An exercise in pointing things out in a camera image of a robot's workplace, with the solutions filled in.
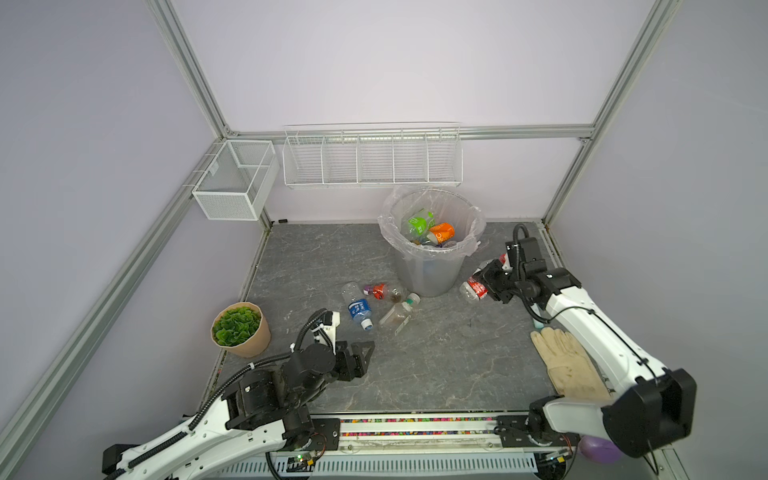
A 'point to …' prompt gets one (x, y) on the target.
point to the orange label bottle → (441, 233)
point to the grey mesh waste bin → (426, 270)
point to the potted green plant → (241, 329)
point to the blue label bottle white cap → (358, 306)
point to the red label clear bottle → (474, 288)
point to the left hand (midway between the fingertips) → (361, 351)
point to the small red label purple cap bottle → (384, 291)
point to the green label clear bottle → (420, 223)
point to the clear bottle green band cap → (396, 317)
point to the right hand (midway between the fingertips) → (475, 279)
